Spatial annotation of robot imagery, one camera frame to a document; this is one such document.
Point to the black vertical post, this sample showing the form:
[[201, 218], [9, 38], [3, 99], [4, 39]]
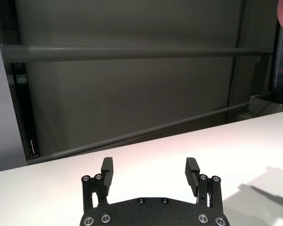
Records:
[[26, 106]]

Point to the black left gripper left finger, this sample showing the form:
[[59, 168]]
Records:
[[107, 174]]

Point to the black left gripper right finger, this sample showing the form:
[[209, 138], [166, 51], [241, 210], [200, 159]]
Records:
[[193, 174]]

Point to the white cabinet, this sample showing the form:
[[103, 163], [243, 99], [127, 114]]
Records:
[[259, 103]]

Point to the grey vertical frame post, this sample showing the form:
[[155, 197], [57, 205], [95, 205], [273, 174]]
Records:
[[235, 58]]

